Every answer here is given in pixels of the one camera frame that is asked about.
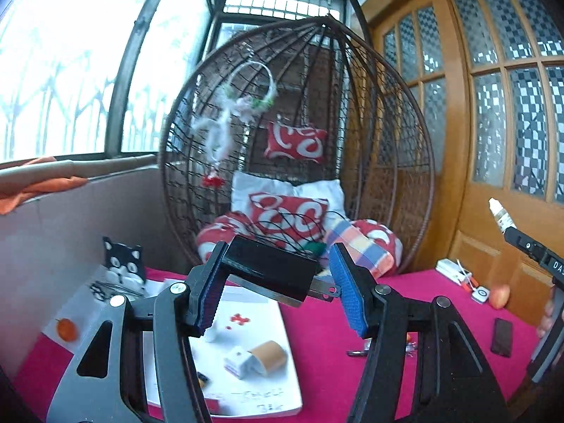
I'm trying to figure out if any person's right hand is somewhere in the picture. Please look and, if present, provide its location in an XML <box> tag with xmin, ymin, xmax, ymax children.
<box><xmin>537</xmin><ymin>286</ymin><xmax>556</xmax><ymax>338</ymax></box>

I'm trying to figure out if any yellow dropper bottle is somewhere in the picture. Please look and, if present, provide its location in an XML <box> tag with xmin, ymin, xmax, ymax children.
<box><xmin>488</xmin><ymin>198</ymin><xmax>517</xmax><ymax>234</ymax></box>

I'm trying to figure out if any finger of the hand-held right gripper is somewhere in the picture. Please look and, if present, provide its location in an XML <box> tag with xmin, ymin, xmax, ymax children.
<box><xmin>503</xmin><ymin>227</ymin><xmax>564</xmax><ymax>280</ymax></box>

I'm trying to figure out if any white cushion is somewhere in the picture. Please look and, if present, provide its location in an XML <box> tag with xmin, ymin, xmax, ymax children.
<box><xmin>231</xmin><ymin>171</ymin><xmax>347</xmax><ymax>234</ymax></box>

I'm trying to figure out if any white board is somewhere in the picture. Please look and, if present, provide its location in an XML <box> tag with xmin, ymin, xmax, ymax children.
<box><xmin>42</xmin><ymin>264</ymin><xmax>166</xmax><ymax>353</ymax></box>

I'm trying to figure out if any white feather dreamcatcher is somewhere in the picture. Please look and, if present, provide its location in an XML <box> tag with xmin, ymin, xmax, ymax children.
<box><xmin>191</xmin><ymin>59</ymin><xmax>278</xmax><ymax>190</ymax></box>

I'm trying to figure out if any plaid cloth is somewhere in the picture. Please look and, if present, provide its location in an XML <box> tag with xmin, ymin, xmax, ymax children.
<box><xmin>324</xmin><ymin>220</ymin><xmax>397</xmax><ymax>278</ymax></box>

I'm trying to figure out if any white red medicine box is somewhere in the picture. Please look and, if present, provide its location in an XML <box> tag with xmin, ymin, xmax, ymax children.
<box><xmin>224</xmin><ymin>346</ymin><xmax>265</xmax><ymax>380</ymax></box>

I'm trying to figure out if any red apple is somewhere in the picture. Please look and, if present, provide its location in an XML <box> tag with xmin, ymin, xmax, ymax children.
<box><xmin>488</xmin><ymin>284</ymin><xmax>512</xmax><ymax>310</ymax></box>

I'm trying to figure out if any white tray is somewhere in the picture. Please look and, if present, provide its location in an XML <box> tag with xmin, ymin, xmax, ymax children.
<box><xmin>143</xmin><ymin>280</ymin><xmax>305</xmax><ymax>419</ymax></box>

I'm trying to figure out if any brown tape roll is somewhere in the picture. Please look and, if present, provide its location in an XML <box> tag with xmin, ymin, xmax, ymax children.
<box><xmin>249</xmin><ymin>340</ymin><xmax>289</xmax><ymax>375</ymax></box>

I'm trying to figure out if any small red white pillow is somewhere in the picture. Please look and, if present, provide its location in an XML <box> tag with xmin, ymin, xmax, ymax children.
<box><xmin>263</xmin><ymin>115</ymin><xmax>329</xmax><ymax>164</ymax></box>

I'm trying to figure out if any barred window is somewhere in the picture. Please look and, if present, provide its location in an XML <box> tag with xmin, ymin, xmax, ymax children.
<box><xmin>0</xmin><ymin>0</ymin><xmax>353</xmax><ymax>164</ymax></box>

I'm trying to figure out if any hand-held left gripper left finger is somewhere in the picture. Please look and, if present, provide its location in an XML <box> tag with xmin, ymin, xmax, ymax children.
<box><xmin>46</xmin><ymin>241</ymin><xmax>234</xmax><ymax>423</ymax></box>

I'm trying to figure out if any pink tablecloth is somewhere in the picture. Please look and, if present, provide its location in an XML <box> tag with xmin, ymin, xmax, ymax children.
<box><xmin>13</xmin><ymin>266</ymin><xmax>547</xmax><ymax>423</ymax></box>

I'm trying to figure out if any black white cat holder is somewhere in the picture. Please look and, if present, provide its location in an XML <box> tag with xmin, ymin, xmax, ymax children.
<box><xmin>102</xmin><ymin>237</ymin><xmax>147</xmax><ymax>296</ymax></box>

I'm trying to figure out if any black charger plug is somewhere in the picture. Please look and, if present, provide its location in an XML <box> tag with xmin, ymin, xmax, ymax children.
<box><xmin>219</xmin><ymin>235</ymin><xmax>342</xmax><ymax>308</ymax></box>

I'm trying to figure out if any wooden door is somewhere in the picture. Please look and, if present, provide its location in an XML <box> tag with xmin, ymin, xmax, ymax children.
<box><xmin>361</xmin><ymin>0</ymin><xmax>564</xmax><ymax>327</ymax></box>

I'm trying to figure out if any orange ball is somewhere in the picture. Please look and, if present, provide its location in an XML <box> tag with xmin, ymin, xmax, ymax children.
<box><xmin>56</xmin><ymin>317</ymin><xmax>79</xmax><ymax>341</ymax></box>

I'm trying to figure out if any brown cardboard tube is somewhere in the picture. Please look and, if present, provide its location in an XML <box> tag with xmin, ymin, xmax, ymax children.
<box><xmin>0</xmin><ymin>154</ymin><xmax>157</xmax><ymax>186</ymax></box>

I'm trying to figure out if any orange cloth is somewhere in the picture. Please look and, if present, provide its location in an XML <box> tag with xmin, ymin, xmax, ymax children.
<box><xmin>0</xmin><ymin>156</ymin><xmax>89</xmax><ymax>216</ymax></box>

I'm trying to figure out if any brown wicker hanging chair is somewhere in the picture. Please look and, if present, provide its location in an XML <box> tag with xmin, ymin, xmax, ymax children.
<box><xmin>159</xmin><ymin>15</ymin><xmax>435</xmax><ymax>274</ymax></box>

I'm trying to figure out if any black white patterned object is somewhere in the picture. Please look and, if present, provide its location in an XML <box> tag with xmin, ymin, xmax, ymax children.
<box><xmin>90</xmin><ymin>280</ymin><xmax>146</xmax><ymax>302</ymax></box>

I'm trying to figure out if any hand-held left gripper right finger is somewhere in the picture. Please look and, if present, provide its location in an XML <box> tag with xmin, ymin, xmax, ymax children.
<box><xmin>328</xmin><ymin>242</ymin><xmax>512</xmax><ymax>423</ymax></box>

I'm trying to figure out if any black smartphone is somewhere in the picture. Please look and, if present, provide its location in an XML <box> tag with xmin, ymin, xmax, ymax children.
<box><xmin>490</xmin><ymin>317</ymin><xmax>514</xmax><ymax>357</ymax></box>

